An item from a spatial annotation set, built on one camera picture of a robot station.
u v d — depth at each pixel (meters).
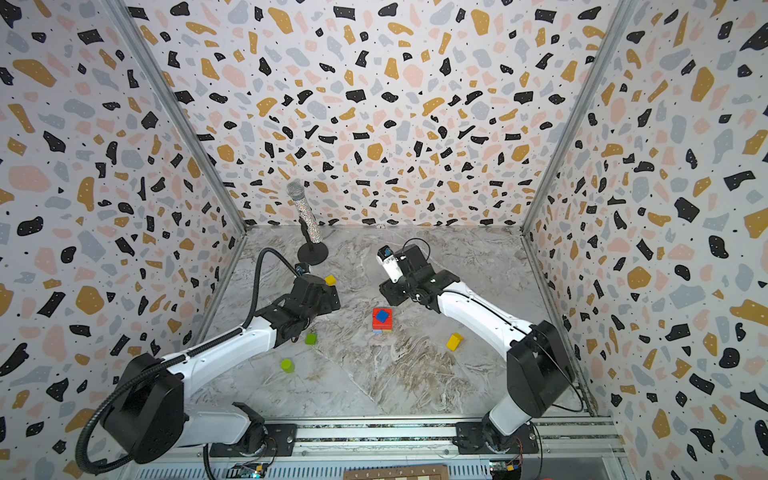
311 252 1.11
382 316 0.95
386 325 0.92
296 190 0.88
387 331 0.92
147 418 0.41
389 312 0.94
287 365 0.84
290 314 0.64
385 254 0.75
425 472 0.68
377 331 0.92
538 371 0.44
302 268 0.76
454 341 0.90
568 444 0.76
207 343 0.49
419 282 0.64
